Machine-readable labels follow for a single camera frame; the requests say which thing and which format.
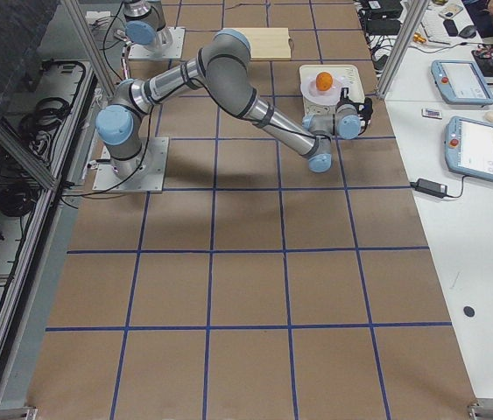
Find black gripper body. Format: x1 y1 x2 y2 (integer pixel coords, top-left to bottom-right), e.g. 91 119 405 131
336 96 359 109

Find orange fruit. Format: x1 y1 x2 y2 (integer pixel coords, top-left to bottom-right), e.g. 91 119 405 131
314 72 334 92

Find white round plate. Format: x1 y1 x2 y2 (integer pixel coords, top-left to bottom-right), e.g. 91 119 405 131
300 73 349 106

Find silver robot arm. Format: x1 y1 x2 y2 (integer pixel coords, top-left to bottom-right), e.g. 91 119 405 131
122 0 173 53
95 29 364 179

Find small printed card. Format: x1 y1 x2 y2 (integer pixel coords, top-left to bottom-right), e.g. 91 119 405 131
421 108 442 120

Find wooden cutting board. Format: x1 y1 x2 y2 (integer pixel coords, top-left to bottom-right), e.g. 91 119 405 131
236 27 292 61

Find gold metal cylinder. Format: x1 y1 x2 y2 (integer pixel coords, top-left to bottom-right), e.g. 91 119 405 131
412 32 427 45

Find far blue teach pendant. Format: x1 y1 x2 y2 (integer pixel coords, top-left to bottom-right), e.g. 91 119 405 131
430 59 493 106

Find blue teach pendant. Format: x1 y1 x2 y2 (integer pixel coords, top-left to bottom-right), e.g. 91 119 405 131
430 59 493 106
444 116 493 182

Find black power adapter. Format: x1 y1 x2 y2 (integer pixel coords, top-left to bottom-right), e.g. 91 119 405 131
410 178 447 199

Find near blue teach pendant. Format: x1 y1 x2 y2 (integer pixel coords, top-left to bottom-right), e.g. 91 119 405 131
444 116 493 182

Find small white ball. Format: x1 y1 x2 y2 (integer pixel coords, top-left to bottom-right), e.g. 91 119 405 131
483 111 493 123

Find black computer mouse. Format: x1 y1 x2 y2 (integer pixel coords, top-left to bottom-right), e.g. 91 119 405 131
458 24 476 39

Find black round cap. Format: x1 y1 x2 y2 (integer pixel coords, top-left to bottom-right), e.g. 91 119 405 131
463 305 475 318

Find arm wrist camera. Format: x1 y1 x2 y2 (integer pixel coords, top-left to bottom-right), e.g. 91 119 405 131
357 97 373 133

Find aluminium frame post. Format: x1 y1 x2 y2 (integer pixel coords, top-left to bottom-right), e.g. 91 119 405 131
377 0 429 100

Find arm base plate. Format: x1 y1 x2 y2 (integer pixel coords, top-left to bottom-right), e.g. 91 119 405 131
129 27 186 61
93 137 170 193

